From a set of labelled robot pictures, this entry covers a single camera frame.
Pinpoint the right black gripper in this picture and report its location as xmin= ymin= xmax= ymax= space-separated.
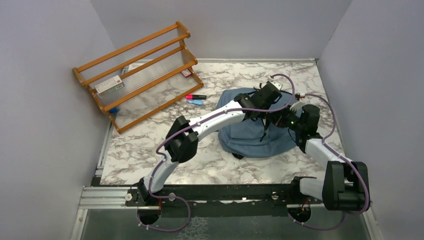
xmin=264 ymin=104 xmax=304 ymax=133

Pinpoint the blue backpack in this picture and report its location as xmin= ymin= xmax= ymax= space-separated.
xmin=216 ymin=86 xmax=304 ymax=160

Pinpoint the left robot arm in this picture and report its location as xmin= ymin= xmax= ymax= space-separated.
xmin=137 ymin=80 xmax=282 ymax=206

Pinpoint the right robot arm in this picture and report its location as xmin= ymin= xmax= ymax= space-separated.
xmin=267 ymin=104 xmax=371 ymax=213

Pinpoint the blue highlighter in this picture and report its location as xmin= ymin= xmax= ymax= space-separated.
xmin=187 ymin=99 xmax=204 ymax=106

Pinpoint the pink black highlighter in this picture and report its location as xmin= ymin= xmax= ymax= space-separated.
xmin=185 ymin=94 xmax=207 ymax=100

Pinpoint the small red white box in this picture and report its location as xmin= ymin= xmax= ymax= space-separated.
xmin=180 ymin=68 xmax=193 ymax=78

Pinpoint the wooden shelf rack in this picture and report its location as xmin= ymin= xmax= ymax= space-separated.
xmin=72 ymin=21 xmax=204 ymax=134

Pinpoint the white box on shelf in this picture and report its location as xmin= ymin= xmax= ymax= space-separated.
xmin=95 ymin=75 xmax=125 ymax=97

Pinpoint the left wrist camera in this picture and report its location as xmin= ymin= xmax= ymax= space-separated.
xmin=267 ymin=79 xmax=283 ymax=91

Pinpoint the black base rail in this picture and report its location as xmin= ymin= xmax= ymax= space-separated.
xmin=91 ymin=177 xmax=335 ymax=226

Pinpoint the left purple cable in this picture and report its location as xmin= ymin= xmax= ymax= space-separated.
xmin=136 ymin=73 xmax=296 ymax=233

